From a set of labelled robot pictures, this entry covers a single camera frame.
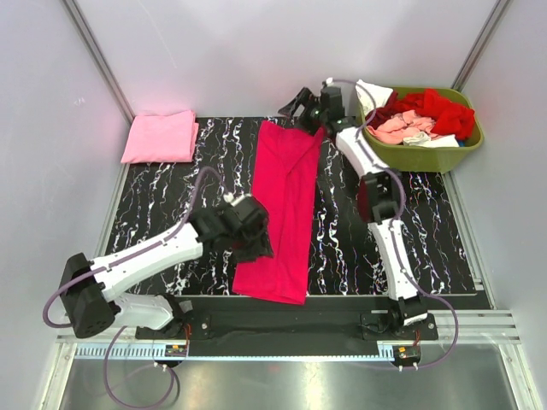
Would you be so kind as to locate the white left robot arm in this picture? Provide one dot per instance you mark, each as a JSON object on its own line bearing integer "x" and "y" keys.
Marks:
{"x": 94, "y": 293}

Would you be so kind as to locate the aluminium frame rail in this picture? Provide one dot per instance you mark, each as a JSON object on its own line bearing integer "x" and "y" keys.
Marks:
{"x": 440, "y": 326}

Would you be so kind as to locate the black marbled table mat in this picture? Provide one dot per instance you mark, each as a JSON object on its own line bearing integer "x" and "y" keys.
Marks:
{"x": 344, "y": 262}

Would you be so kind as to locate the magenta t shirt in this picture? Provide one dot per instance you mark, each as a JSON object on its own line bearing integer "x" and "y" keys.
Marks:
{"x": 286, "y": 168}

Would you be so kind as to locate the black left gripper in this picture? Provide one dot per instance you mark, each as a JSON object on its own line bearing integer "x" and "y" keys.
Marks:
{"x": 261, "y": 248}

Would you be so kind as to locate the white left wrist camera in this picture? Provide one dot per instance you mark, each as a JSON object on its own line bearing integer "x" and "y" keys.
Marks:
{"x": 244, "y": 214}

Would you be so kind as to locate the olive green plastic basket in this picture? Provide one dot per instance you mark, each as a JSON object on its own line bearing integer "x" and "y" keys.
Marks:
{"x": 422, "y": 153}

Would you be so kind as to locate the peach garment in basket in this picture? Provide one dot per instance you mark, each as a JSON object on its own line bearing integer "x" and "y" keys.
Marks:
{"x": 402, "y": 125}

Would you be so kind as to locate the left aluminium corner post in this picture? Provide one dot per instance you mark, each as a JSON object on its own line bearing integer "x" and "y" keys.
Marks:
{"x": 83, "y": 28}

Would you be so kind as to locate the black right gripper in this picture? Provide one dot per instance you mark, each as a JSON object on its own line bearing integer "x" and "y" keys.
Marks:
{"x": 303, "y": 96}

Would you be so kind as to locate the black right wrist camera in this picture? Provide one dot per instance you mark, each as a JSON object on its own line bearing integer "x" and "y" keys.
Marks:
{"x": 331, "y": 100}

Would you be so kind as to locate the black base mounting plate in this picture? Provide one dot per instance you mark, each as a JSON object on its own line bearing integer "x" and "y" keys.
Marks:
{"x": 273, "y": 348}

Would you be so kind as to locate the white cloth in basket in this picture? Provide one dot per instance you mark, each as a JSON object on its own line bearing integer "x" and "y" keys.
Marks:
{"x": 372, "y": 96}

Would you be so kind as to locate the aluminium corner post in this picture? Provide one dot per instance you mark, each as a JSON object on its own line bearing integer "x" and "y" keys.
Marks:
{"x": 83, "y": 28}
{"x": 493, "y": 20}

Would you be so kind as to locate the folded pink t shirt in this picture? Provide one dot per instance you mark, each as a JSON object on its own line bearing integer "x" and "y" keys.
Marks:
{"x": 161, "y": 138}

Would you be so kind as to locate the dark red garment in basket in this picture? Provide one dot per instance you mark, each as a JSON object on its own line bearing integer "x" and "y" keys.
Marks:
{"x": 382, "y": 114}

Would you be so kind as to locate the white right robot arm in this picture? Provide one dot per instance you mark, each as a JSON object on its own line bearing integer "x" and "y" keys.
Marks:
{"x": 380, "y": 199}

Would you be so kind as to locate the right aluminium corner post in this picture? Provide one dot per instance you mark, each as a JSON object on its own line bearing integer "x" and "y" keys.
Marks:
{"x": 493, "y": 20}

